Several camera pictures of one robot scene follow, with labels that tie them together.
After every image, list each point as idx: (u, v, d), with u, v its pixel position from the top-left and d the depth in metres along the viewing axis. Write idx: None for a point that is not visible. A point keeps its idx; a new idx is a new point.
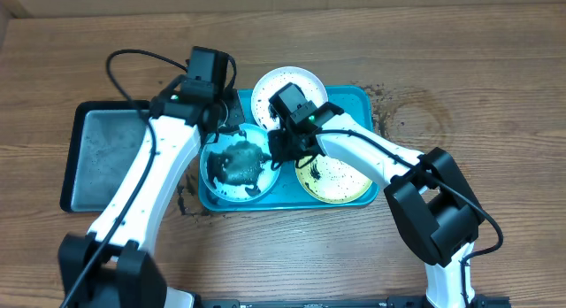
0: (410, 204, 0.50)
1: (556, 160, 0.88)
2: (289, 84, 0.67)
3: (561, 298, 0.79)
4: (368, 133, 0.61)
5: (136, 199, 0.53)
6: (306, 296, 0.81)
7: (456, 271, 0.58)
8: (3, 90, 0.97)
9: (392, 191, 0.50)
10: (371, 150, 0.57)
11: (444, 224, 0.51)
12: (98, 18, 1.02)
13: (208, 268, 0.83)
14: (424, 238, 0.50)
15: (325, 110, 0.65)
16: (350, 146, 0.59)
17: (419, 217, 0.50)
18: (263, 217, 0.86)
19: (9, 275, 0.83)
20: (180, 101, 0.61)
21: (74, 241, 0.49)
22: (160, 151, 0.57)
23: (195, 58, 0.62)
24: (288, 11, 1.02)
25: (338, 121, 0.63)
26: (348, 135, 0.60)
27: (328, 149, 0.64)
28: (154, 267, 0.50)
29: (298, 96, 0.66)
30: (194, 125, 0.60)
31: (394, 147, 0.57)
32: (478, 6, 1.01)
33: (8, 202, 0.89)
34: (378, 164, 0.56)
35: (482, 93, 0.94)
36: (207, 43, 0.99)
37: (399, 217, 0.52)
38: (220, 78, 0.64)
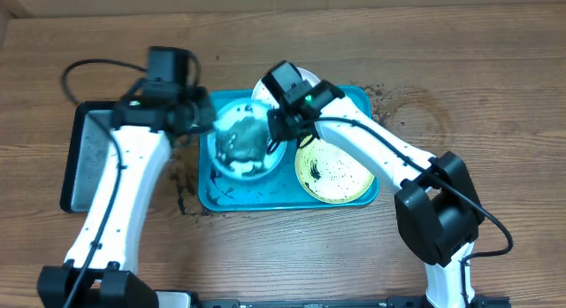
0: (423, 209, 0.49)
1: (556, 160, 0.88)
2: (284, 64, 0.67)
3: (561, 298, 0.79)
4: (371, 123, 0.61)
5: (110, 219, 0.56)
6: (306, 296, 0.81)
7: (456, 271, 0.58)
8: (3, 90, 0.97)
9: (405, 197, 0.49)
10: (378, 147, 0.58)
11: (448, 227, 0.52)
12: (99, 18, 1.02)
13: (208, 268, 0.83)
14: (431, 241, 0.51)
15: (322, 90, 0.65)
16: (353, 138, 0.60)
17: (429, 221, 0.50)
18: (263, 217, 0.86)
19: (9, 275, 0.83)
20: (141, 106, 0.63)
21: (52, 273, 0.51)
22: (126, 165, 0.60)
23: (155, 57, 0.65)
24: (288, 11, 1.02)
25: (341, 108, 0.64)
26: (351, 126, 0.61)
27: (327, 136, 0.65)
28: (137, 280, 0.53)
29: (293, 76, 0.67)
30: (157, 131, 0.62)
31: (402, 145, 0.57)
32: (478, 6, 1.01)
33: (9, 202, 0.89)
34: (386, 162, 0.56)
35: (482, 93, 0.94)
36: (207, 43, 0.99)
37: (405, 219, 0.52)
38: (182, 74, 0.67)
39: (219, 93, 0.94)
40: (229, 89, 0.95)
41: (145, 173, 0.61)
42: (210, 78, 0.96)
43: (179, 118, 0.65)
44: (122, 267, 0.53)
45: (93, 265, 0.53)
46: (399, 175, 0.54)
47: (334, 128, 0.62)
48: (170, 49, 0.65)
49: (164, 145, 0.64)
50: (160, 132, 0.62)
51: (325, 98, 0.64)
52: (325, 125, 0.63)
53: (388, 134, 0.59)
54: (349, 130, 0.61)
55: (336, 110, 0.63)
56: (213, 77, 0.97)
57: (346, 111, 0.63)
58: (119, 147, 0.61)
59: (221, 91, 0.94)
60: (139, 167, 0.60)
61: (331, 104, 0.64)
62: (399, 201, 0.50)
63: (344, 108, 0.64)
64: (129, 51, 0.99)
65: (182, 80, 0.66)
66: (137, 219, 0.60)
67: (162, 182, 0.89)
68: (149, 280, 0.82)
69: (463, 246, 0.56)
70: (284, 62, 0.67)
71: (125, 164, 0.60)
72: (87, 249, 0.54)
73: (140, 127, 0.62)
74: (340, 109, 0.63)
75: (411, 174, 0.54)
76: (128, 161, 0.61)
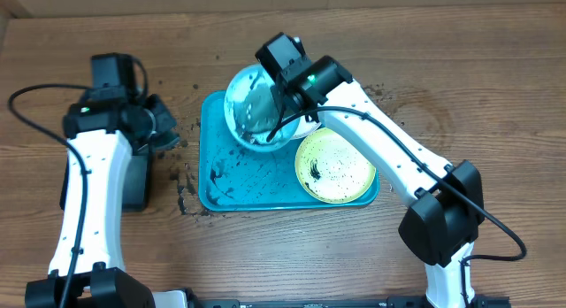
0: (434, 219, 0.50)
1: (556, 160, 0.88)
2: (282, 37, 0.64)
3: (561, 298, 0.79)
4: (382, 117, 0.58)
5: (85, 223, 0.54)
6: (307, 296, 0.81)
7: (456, 271, 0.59)
8: (3, 90, 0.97)
9: (423, 214, 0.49)
10: (391, 147, 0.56)
11: (455, 233, 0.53)
12: (99, 18, 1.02)
13: (208, 268, 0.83)
14: (435, 246, 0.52)
15: (321, 66, 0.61)
16: (363, 134, 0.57)
17: (439, 230, 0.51)
18: (263, 217, 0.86)
19: (9, 275, 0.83)
20: (93, 111, 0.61)
21: (38, 288, 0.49)
22: (90, 169, 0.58)
23: (98, 67, 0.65)
24: (288, 11, 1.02)
25: (349, 94, 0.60)
26: (362, 119, 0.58)
27: (330, 124, 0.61)
28: (127, 276, 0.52)
29: (292, 51, 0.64)
30: (114, 131, 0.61)
31: (416, 148, 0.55)
32: (478, 5, 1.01)
33: (8, 202, 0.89)
34: (399, 166, 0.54)
35: (482, 93, 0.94)
36: (207, 43, 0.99)
37: (414, 227, 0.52)
38: (128, 79, 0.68)
39: (220, 92, 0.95)
40: None
41: (110, 173, 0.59)
42: (210, 78, 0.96)
43: (133, 116, 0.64)
44: (109, 265, 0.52)
45: (79, 269, 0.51)
46: (413, 182, 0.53)
47: (341, 119, 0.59)
48: (113, 55, 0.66)
49: (124, 145, 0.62)
50: (114, 132, 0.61)
51: (328, 80, 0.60)
52: (332, 114, 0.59)
53: (401, 134, 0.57)
54: (358, 123, 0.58)
55: (342, 97, 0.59)
56: (213, 77, 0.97)
57: (353, 98, 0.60)
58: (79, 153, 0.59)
59: (223, 91, 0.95)
60: (104, 169, 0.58)
61: (338, 89, 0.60)
62: (415, 214, 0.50)
63: (351, 95, 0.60)
64: (128, 50, 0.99)
65: (130, 84, 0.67)
66: (114, 219, 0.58)
67: (162, 182, 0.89)
68: (149, 280, 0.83)
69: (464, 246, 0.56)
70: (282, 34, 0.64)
71: (88, 168, 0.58)
72: (68, 256, 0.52)
73: (94, 131, 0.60)
74: (348, 97, 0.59)
75: (427, 183, 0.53)
76: (92, 165, 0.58)
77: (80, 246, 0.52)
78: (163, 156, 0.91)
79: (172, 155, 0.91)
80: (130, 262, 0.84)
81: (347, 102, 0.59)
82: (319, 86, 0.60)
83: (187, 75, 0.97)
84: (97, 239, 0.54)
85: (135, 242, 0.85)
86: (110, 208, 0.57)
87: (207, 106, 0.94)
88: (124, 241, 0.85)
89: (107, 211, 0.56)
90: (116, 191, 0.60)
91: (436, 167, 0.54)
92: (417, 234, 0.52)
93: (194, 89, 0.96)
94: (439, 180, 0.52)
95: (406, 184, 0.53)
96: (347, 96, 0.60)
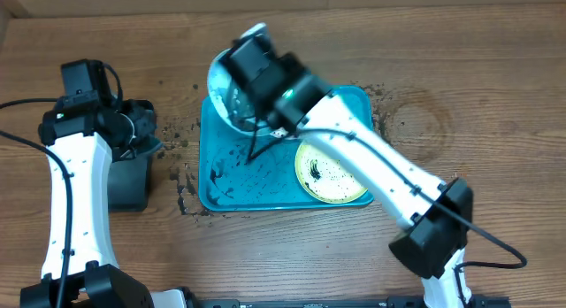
0: (429, 243, 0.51)
1: (556, 160, 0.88)
2: (245, 42, 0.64)
3: (561, 298, 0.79)
4: (368, 135, 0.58)
5: (72, 226, 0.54)
6: (306, 296, 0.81)
7: (451, 279, 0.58)
8: (3, 90, 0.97)
9: (419, 242, 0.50)
10: (382, 170, 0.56)
11: (447, 250, 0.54)
12: (99, 18, 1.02)
13: (208, 268, 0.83)
14: (432, 266, 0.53)
15: (291, 76, 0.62)
16: (351, 157, 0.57)
17: (433, 251, 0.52)
18: (263, 217, 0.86)
19: (8, 275, 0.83)
20: (69, 116, 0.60)
21: (31, 292, 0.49)
22: (73, 173, 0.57)
23: (68, 75, 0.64)
24: (288, 11, 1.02)
25: (332, 111, 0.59)
26: (348, 139, 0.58)
27: (316, 143, 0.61)
28: (123, 273, 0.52)
29: (257, 57, 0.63)
30: (92, 133, 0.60)
31: (407, 168, 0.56)
32: (478, 6, 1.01)
33: (8, 202, 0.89)
34: (393, 191, 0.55)
35: (482, 93, 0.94)
36: (207, 43, 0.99)
37: (409, 250, 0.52)
38: (102, 83, 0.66)
39: None
40: None
41: (95, 175, 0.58)
42: None
43: (110, 118, 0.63)
44: (102, 263, 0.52)
45: (72, 270, 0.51)
46: (409, 208, 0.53)
47: (327, 141, 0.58)
48: (82, 61, 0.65)
49: (103, 147, 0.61)
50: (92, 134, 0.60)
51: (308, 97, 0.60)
52: (317, 136, 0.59)
53: (391, 154, 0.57)
54: (345, 143, 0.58)
55: (326, 115, 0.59)
56: None
57: (335, 115, 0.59)
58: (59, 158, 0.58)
59: None
60: (86, 171, 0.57)
61: (320, 106, 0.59)
62: (412, 241, 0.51)
63: (333, 111, 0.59)
64: (128, 50, 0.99)
65: (103, 88, 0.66)
66: (103, 219, 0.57)
67: (162, 182, 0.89)
68: (149, 280, 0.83)
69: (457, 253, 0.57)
70: (246, 41, 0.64)
71: (71, 172, 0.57)
72: (60, 258, 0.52)
73: (72, 136, 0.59)
74: (331, 115, 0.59)
75: (423, 207, 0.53)
76: (74, 168, 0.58)
77: (70, 248, 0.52)
78: (163, 156, 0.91)
79: (172, 155, 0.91)
80: (129, 261, 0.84)
81: (330, 121, 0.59)
82: (296, 103, 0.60)
83: (187, 75, 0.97)
84: (87, 239, 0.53)
85: (135, 242, 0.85)
86: (98, 209, 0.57)
87: (207, 106, 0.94)
88: (124, 241, 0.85)
89: (93, 211, 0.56)
90: (102, 190, 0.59)
91: (430, 189, 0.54)
92: (413, 257, 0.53)
93: (194, 89, 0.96)
94: (433, 204, 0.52)
95: (401, 211, 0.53)
96: (328, 113, 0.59)
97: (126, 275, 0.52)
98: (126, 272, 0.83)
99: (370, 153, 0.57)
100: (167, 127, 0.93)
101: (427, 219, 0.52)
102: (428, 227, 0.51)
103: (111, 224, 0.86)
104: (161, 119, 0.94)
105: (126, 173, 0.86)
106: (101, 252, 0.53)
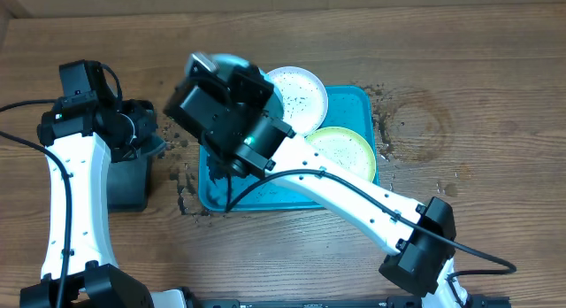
0: (416, 266, 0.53)
1: (556, 160, 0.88)
2: (192, 89, 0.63)
3: (561, 298, 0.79)
4: (340, 169, 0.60)
5: (72, 226, 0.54)
6: (306, 296, 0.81)
7: (446, 288, 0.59)
8: (3, 89, 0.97)
9: (409, 267, 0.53)
10: (358, 202, 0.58)
11: (439, 267, 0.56)
12: (99, 18, 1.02)
13: (208, 268, 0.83)
14: (425, 287, 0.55)
15: (248, 124, 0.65)
16: (325, 192, 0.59)
17: (424, 272, 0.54)
18: (263, 217, 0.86)
19: (9, 275, 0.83)
20: (67, 116, 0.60)
21: (31, 292, 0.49)
22: (72, 173, 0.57)
23: (67, 75, 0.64)
24: (288, 11, 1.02)
25: (299, 151, 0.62)
26: (320, 175, 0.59)
27: (286, 183, 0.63)
28: (125, 273, 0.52)
29: (209, 101, 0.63)
30: (91, 133, 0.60)
31: (383, 195, 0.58)
32: (478, 6, 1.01)
33: (8, 202, 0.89)
34: (373, 219, 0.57)
35: (482, 93, 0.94)
36: (207, 43, 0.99)
37: (399, 273, 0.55)
38: (100, 84, 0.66)
39: None
40: None
41: (94, 175, 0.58)
42: None
43: (108, 118, 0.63)
44: (102, 263, 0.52)
45: (72, 270, 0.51)
46: (393, 235, 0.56)
47: (298, 180, 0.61)
48: (81, 62, 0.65)
49: (103, 146, 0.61)
50: (92, 134, 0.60)
51: (266, 144, 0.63)
52: (288, 176, 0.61)
53: (364, 184, 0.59)
54: (317, 180, 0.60)
55: (293, 155, 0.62)
56: None
57: (302, 154, 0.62)
58: (58, 157, 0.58)
59: None
60: (85, 170, 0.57)
61: (285, 147, 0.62)
62: (402, 268, 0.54)
63: (301, 151, 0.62)
64: (128, 50, 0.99)
65: (102, 88, 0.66)
66: (102, 219, 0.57)
67: (163, 182, 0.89)
68: (149, 280, 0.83)
69: (448, 261, 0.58)
70: (193, 86, 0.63)
71: (71, 172, 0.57)
72: (59, 258, 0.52)
73: (71, 135, 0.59)
74: (298, 153, 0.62)
75: (405, 232, 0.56)
76: (72, 168, 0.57)
77: (70, 248, 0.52)
78: (163, 156, 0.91)
79: (172, 155, 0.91)
80: (130, 261, 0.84)
81: (296, 159, 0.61)
82: (257, 147, 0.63)
83: None
84: (87, 239, 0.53)
85: (135, 242, 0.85)
86: (97, 209, 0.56)
87: None
88: (124, 241, 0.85)
89: (93, 211, 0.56)
90: (102, 189, 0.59)
91: (409, 213, 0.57)
92: (405, 280, 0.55)
93: None
94: (415, 227, 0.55)
95: (385, 239, 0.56)
96: (293, 153, 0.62)
97: (126, 275, 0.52)
98: (127, 272, 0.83)
99: (344, 188, 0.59)
100: (167, 127, 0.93)
101: (413, 243, 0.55)
102: (415, 251, 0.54)
103: (111, 224, 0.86)
104: (161, 120, 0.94)
105: (126, 173, 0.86)
106: (100, 252, 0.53)
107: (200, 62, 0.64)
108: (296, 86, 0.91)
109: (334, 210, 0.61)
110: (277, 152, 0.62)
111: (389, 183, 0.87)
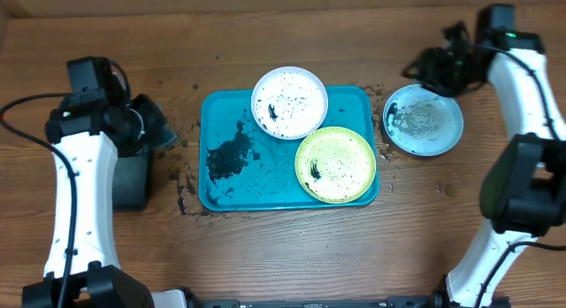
0: (525, 150, 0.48)
1: None
2: (497, 11, 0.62)
3: (561, 299, 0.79)
4: (546, 83, 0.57)
5: (77, 225, 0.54)
6: (306, 296, 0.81)
7: (498, 251, 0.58)
8: (3, 89, 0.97)
9: (520, 141, 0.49)
10: (533, 102, 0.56)
11: (523, 214, 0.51)
12: (98, 18, 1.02)
13: (208, 268, 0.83)
14: (512, 184, 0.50)
15: (530, 40, 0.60)
16: (518, 82, 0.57)
17: (517, 180, 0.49)
18: (263, 217, 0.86)
19: (9, 275, 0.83)
20: (74, 114, 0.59)
21: (34, 289, 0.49)
22: (79, 172, 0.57)
23: (74, 71, 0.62)
24: (288, 11, 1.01)
25: (530, 56, 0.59)
26: (527, 74, 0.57)
27: (494, 70, 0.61)
28: (126, 273, 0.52)
29: (509, 20, 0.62)
30: (97, 132, 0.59)
31: (556, 114, 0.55)
32: (478, 6, 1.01)
33: (8, 202, 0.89)
34: (530, 114, 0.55)
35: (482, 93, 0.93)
36: (207, 43, 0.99)
37: (505, 159, 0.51)
38: (108, 80, 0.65)
39: (217, 93, 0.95)
40: (230, 89, 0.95)
41: (100, 175, 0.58)
42: (210, 78, 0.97)
43: (116, 117, 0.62)
44: (104, 265, 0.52)
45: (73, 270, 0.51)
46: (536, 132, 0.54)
47: (510, 68, 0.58)
48: (88, 57, 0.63)
49: (110, 144, 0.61)
50: (101, 134, 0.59)
51: (527, 45, 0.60)
52: (504, 60, 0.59)
53: (550, 100, 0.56)
54: (522, 76, 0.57)
55: (524, 55, 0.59)
56: (213, 77, 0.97)
57: (531, 60, 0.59)
58: (65, 156, 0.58)
59: (223, 91, 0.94)
60: (91, 170, 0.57)
61: (528, 51, 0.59)
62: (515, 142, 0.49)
63: (534, 58, 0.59)
64: (128, 51, 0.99)
65: (110, 86, 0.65)
66: (106, 218, 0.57)
67: (163, 182, 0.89)
68: (149, 280, 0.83)
69: (520, 244, 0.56)
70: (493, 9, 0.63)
71: (76, 171, 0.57)
72: (62, 257, 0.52)
73: (78, 134, 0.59)
74: (528, 57, 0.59)
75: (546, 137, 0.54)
76: (80, 166, 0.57)
77: (73, 247, 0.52)
78: (163, 156, 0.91)
79: (172, 155, 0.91)
80: (130, 262, 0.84)
81: (524, 57, 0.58)
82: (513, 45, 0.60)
83: (187, 76, 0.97)
84: (90, 239, 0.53)
85: (135, 242, 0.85)
86: (102, 209, 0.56)
87: (207, 107, 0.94)
88: (124, 241, 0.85)
89: (97, 211, 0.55)
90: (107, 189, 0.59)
91: (561, 134, 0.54)
92: (505, 164, 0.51)
93: (194, 89, 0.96)
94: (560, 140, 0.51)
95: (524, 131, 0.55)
96: (534, 55, 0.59)
97: (128, 276, 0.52)
98: (127, 272, 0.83)
99: (533, 88, 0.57)
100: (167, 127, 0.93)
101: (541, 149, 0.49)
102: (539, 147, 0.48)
103: None
104: None
105: (126, 173, 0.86)
106: (103, 252, 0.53)
107: (500, 11, 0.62)
108: (296, 86, 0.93)
109: (507, 101, 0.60)
110: (518, 50, 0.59)
111: (389, 183, 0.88)
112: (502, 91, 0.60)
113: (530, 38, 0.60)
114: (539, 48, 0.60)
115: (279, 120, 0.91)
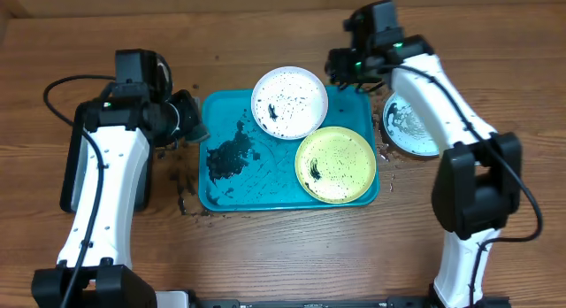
0: (459, 161, 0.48)
1: (556, 160, 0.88)
2: (376, 11, 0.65)
3: (561, 299, 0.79)
4: (449, 85, 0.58)
5: (96, 218, 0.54)
6: (306, 296, 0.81)
7: (471, 253, 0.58)
8: (3, 89, 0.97)
9: (450, 155, 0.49)
10: (445, 109, 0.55)
11: (480, 216, 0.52)
12: (97, 18, 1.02)
13: (208, 268, 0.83)
14: (462, 193, 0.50)
15: (415, 41, 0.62)
16: (424, 93, 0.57)
17: (461, 188, 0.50)
18: (263, 217, 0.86)
19: (9, 275, 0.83)
20: (115, 106, 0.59)
21: (44, 276, 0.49)
22: (108, 165, 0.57)
23: (122, 60, 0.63)
24: (287, 11, 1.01)
25: (424, 62, 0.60)
26: (429, 80, 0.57)
27: (398, 85, 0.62)
28: (134, 273, 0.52)
29: (390, 19, 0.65)
30: (134, 127, 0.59)
31: (470, 113, 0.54)
32: (478, 5, 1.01)
33: (8, 202, 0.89)
34: (448, 123, 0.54)
35: (482, 93, 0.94)
36: (206, 43, 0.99)
37: (443, 175, 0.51)
38: (152, 74, 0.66)
39: (217, 93, 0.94)
40: (230, 89, 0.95)
41: (127, 171, 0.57)
42: (210, 78, 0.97)
43: (153, 114, 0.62)
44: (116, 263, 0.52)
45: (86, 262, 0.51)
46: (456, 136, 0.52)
47: (411, 80, 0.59)
48: (138, 50, 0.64)
49: (142, 141, 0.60)
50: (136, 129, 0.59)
51: (416, 50, 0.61)
52: (402, 73, 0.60)
53: (461, 101, 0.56)
54: (424, 84, 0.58)
55: (421, 62, 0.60)
56: (213, 77, 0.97)
57: (428, 66, 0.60)
58: (98, 146, 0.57)
59: (223, 91, 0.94)
60: (121, 165, 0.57)
61: (421, 58, 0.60)
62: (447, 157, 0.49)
63: (428, 63, 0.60)
64: None
65: (152, 80, 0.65)
66: (126, 214, 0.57)
67: (163, 183, 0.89)
68: (149, 280, 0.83)
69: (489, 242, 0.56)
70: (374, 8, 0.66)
71: (106, 163, 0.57)
72: (78, 248, 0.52)
73: (114, 127, 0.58)
74: (424, 63, 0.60)
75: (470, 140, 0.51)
76: (110, 159, 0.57)
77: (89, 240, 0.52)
78: (163, 156, 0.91)
79: (172, 156, 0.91)
80: None
81: (420, 65, 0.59)
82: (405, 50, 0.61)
83: (187, 76, 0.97)
84: (107, 234, 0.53)
85: (135, 242, 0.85)
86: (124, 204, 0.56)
87: (208, 107, 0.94)
88: None
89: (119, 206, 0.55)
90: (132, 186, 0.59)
91: (485, 133, 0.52)
92: (446, 176, 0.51)
93: (194, 89, 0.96)
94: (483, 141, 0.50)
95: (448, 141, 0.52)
96: (426, 59, 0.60)
97: (135, 276, 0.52)
98: None
99: (439, 93, 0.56)
100: None
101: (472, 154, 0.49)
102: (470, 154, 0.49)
103: None
104: None
105: None
106: (118, 250, 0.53)
107: (378, 13, 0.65)
108: (296, 86, 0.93)
109: (424, 118, 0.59)
110: (412, 58, 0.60)
111: (390, 183, 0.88)
112: (416, 105, 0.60)
113: (417, 42, 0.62)
114: (430, 52, 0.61)
115: (279, 120, 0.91)
